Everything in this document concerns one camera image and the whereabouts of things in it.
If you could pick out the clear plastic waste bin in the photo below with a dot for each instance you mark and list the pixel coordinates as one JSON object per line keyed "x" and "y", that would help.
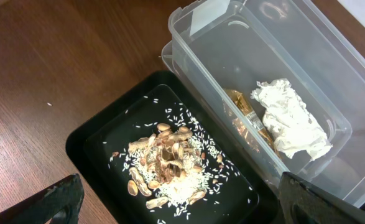
{"x": 235, "y": 44}

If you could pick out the gold foil wrapper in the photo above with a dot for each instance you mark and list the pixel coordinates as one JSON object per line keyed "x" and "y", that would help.
{"x": 253, "y": 120}

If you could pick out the white napkin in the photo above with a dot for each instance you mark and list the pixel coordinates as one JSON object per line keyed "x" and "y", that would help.
{"x": 286, "y": 117}

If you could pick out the black rectangular tray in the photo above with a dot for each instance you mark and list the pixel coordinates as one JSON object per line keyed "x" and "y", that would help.
{"x": 98, "y": 148}

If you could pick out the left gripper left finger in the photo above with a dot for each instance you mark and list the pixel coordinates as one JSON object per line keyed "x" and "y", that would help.
{"x": 59, "y": 203}

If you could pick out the food scraps pile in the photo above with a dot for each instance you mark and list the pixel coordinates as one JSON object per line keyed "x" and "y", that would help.
{"x": 166, "y": 168}

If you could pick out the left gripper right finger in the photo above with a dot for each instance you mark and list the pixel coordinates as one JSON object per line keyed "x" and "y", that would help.
{"x": 303, "y": 202}

